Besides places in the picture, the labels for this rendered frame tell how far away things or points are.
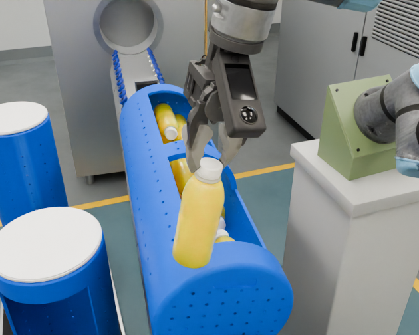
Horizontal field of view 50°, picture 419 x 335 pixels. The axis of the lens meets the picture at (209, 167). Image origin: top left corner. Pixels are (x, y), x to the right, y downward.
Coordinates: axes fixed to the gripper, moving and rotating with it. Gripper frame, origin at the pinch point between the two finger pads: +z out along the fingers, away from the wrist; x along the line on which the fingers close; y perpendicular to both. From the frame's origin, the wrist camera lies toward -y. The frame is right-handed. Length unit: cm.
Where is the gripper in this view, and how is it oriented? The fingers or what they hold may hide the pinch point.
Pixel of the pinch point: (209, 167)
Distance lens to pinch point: 67.7
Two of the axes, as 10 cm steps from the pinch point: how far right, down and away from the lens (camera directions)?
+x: -9.0, 0.5, -4.4
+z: -2.2, 8.0, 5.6
